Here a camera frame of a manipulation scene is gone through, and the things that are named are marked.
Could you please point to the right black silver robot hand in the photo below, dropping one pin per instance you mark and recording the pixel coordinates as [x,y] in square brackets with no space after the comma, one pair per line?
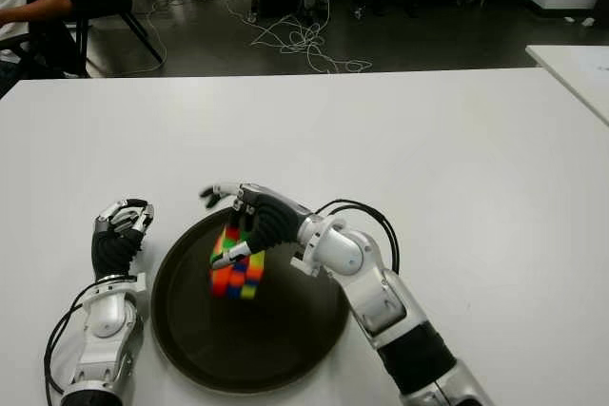
[273,223]

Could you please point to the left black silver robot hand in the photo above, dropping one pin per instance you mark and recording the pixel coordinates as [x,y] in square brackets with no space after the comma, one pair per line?
[110,249]

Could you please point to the multicoloured Rubik's cube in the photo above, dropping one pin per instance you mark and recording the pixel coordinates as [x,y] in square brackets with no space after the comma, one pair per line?
[238,282]

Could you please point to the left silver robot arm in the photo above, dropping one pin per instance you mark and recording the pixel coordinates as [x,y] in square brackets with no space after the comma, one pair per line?
[102,313]

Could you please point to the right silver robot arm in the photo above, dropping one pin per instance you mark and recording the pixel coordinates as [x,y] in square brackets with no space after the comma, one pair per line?
[380,296]

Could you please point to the round dark brown plate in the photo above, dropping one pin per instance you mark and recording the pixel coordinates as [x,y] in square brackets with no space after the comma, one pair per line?
[266,344]

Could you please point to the black office chair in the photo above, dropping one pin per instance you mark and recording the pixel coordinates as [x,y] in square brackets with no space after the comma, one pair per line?
[52,52]

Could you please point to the white side table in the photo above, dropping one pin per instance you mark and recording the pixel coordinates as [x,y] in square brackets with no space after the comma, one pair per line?
[575,73]

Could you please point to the small white floor scrap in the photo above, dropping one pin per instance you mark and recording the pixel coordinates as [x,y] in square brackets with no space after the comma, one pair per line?
[588,22]

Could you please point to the left white wrist camera bracket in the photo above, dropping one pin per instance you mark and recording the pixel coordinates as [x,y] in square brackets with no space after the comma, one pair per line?
[138,283]

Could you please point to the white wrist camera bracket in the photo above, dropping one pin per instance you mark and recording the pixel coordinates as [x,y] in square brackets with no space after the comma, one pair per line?
[138,283]
[305,266]

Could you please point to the right white wrist camera bracket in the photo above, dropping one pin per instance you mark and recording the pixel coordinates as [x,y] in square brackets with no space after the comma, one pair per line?
[305,266]

